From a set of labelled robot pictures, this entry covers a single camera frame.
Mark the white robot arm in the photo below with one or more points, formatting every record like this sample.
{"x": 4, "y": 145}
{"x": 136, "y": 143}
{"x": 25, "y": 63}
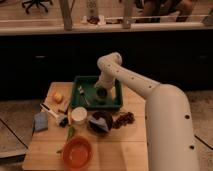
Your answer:
{"x": 169, "y": 128}

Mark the green plastic tray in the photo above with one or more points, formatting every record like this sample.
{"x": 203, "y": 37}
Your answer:
{"x": 114, "y": 100}

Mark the metal fork in tray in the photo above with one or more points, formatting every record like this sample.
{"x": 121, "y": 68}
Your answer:
{"x": 81, "y": 92}

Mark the blue cloth in bowl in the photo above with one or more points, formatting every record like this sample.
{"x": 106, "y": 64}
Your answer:
{"x": 98, "y": 125}

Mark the dark grape bunch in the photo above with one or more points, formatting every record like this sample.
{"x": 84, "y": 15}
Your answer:
{"x": 123, "y": 120}

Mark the white cup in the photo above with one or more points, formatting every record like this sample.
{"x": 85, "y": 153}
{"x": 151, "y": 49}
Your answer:
{"x": 79, "y": 115}

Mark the dark brown bowl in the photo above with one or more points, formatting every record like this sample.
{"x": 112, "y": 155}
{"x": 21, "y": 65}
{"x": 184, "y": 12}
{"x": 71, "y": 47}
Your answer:
{"x": 106, "y": 116}

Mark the green chili pepper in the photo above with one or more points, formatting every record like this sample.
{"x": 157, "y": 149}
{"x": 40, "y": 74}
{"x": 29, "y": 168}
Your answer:
{"x": 71, "y": 132}

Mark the wooden table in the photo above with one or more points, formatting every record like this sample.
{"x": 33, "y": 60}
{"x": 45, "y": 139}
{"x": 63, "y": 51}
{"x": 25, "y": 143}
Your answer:
{"x": 123, "y": 149}

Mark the orange plastic bowl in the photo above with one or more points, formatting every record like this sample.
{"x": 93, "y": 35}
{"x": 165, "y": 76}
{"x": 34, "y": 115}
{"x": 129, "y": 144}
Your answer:
{"x": 76, "y": 154}

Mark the blue sponge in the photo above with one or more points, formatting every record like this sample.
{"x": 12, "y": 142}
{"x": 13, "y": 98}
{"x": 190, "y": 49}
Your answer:
{"x": 40, "y": 121}

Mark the black office chair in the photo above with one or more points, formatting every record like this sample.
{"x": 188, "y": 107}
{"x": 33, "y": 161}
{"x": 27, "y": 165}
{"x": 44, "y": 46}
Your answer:
{"x": 29, "y": 3}

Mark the white handled brush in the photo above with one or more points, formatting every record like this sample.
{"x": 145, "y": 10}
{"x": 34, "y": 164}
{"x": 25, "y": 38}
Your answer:
{"x": 61, "y": 119}

